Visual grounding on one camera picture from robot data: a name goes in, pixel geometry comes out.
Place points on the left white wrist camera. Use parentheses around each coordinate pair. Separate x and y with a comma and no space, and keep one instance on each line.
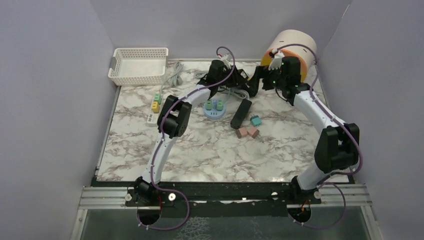
(226,58)

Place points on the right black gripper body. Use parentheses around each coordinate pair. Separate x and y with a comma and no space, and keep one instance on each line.
(277,80)

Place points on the round cream drawer cabinet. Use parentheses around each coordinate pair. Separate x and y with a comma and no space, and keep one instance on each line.
(301,51)

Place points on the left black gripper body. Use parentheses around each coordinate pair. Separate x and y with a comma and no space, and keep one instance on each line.
(229,81)

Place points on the pink plug adapter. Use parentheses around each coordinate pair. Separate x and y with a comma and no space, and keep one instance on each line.
(241,132)
(253,132)

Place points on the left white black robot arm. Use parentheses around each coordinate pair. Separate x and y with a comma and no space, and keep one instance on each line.
(172,123)

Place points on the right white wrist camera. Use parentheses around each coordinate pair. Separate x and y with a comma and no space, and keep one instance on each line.
(277,56)

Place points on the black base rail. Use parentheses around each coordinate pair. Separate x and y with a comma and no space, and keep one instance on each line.
(219,199)

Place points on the black power strip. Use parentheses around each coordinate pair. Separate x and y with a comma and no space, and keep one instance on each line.
(243,74)
(240,114)

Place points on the white plastic basket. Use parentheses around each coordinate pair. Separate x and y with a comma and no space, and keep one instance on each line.
(138,66)

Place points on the teal plug adapter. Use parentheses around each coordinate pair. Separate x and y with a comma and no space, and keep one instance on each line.
(255,120)

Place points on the white power strip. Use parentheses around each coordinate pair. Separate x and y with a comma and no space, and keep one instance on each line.
(152,118)

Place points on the round blue socket hub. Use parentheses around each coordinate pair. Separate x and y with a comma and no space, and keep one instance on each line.
(214,114)

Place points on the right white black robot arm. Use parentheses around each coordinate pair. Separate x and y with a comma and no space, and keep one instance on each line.
(337,146)

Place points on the green plug adapter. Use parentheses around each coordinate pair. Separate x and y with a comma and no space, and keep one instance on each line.
(208,105)
(157,98)
(219,105)

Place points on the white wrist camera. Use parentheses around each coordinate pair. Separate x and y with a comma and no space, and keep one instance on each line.
(226,58)
(277,56)

